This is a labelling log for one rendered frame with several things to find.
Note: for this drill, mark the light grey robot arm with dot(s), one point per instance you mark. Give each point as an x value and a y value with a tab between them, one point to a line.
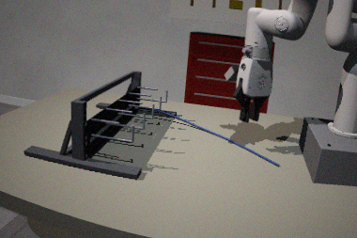
341	35

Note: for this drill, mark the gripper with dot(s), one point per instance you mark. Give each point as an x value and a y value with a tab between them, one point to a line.
257	82

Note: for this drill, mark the black metal rack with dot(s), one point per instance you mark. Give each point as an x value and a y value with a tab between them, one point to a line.
87	136

